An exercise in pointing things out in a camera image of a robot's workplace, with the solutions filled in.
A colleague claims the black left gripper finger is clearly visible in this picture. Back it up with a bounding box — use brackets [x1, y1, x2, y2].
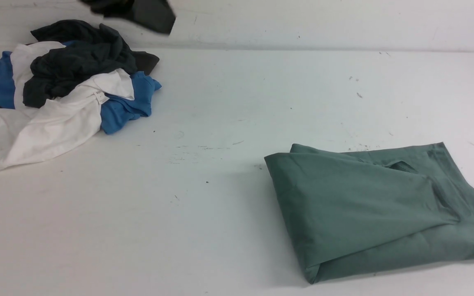
[80, 0, 176, 35]

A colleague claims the green long-sleeve top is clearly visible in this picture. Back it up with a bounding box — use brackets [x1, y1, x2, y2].
[265, 142, 474, 284]

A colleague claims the dark green garment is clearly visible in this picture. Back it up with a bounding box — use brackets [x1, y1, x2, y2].
[0, 19, 160, 109]

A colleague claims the blue garment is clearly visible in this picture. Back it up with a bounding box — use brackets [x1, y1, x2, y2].
[0, 40, 162, 136]

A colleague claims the white garment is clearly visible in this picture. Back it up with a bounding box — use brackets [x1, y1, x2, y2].
[0, 42, 134, 170]

